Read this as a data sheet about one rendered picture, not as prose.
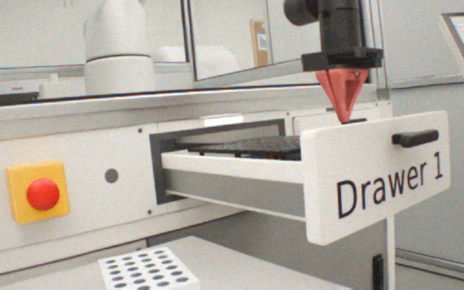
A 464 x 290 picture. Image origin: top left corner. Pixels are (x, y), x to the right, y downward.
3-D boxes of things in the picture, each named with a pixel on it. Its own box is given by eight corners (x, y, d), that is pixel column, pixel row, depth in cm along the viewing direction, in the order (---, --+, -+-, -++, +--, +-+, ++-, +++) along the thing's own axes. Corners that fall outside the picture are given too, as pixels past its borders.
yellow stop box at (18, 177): (72, 215, 51) (64, 161, 51) (16, 227, 47) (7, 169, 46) (62, 209, 55) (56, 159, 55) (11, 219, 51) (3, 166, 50)
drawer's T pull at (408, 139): (439, 140, 45) (439, 128, 45) (409, 149, 41) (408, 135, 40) (413, 139, 48) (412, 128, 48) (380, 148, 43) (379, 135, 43)
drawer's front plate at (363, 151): (450, 187, 55) (447, 110, 54) (320, 248, 38) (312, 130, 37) (439, 186, 56) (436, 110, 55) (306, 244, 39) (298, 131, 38)
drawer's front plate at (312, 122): (381, 152, 99) (379, 107, 98) (303, 172, 82) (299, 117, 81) (376, 151, 100) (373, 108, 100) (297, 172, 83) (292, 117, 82)
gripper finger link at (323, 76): (345, 119, 61) (342, 58, 60) (385, 120, 56) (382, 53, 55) (315, 123, 57) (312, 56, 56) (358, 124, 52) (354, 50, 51)
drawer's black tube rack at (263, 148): (371, 177, 59) (369, 134, 59) (288, 204, 49) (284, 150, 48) (271, 170, 77) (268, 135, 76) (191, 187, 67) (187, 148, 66)
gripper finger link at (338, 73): (333, 119, 63) (329, 60, 62) (371, 120, 58) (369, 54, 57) (303, 123, 59) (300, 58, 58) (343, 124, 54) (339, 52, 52)
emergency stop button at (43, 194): (62, 208, 48) (58, 176, 48) (30, 215, 46) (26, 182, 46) (57, 205, 51) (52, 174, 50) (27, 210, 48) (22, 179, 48)
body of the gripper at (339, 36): (327, 68, 63) (325, 20, 62) (384, 61, 54) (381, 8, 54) (299, 67, 59) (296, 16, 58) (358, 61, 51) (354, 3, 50)
